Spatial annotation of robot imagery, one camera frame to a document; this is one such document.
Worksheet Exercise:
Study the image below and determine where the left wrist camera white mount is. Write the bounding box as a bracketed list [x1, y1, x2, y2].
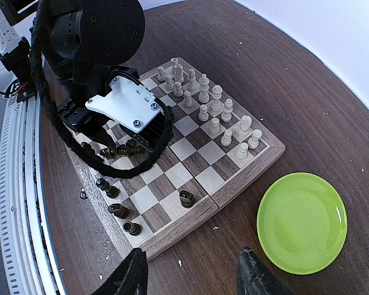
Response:
[85, 75, 173, 153]

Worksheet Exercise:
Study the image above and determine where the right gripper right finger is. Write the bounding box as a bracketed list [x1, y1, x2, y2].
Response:
[236, 248, 292, 295]

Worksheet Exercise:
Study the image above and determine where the white chess pieces row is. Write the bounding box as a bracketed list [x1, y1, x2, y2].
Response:
[150, 58, 269, 167]

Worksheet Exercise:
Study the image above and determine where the front aluminium rail base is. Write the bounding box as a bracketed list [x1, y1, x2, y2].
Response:
[0, 97, 67, 294]

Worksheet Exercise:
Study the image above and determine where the wooden chess board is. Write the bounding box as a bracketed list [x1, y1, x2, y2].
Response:
[70, 58, 285, 259]

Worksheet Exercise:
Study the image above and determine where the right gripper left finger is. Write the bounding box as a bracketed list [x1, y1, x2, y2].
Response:
[95, 248, 148, 295]

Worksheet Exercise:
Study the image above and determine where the green plate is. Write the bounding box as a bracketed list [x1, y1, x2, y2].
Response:
[256, 172, 348, 275]

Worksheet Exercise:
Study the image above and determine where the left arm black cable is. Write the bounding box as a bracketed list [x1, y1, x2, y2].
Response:
[29, 0, 175, 179]

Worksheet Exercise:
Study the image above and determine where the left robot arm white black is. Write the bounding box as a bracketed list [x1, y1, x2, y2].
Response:
[39, 1, 145, 147]

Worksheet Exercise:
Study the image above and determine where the dark rook chess piece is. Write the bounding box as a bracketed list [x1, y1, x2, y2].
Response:
[122, 221, 142, 236]

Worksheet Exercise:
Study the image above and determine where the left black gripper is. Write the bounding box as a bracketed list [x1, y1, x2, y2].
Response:
[58, 98, 116, 149]

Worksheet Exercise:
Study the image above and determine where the dark knight chess piece lying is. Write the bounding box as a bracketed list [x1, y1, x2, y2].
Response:
[108, 203, 129, 219]

